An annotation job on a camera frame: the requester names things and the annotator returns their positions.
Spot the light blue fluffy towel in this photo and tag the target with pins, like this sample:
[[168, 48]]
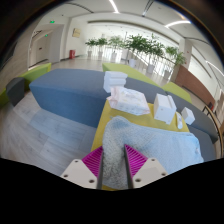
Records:
[[160, 143]]

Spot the small white cube box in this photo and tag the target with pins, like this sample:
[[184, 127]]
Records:
[[188, 116]]

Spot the ceiling strip lights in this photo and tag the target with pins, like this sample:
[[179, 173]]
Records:
[[113, 6]]

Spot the potted green plants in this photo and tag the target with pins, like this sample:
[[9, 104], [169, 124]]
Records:
[[138, 45]]

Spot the large white box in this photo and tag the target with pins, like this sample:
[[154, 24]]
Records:
[[164, 109]]

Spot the soft tissue pack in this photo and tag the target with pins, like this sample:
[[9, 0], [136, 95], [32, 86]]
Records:
[[128, 100]]

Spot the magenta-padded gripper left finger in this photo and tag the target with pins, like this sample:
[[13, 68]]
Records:
[[77, 173]]

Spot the framed wall picture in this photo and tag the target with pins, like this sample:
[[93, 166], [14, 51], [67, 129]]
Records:
[[76, 32]]

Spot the green upholstered bench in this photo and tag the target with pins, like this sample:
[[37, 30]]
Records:
[[35, 73], [130, 70], [176, 90]]

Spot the dark grey ottoman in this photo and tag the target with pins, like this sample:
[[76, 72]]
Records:
[[16, 90]]

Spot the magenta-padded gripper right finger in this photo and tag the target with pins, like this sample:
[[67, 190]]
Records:
[[150, 171]]

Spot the red bin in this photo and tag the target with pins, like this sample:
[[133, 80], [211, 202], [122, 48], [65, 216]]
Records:
[[72, 54]]

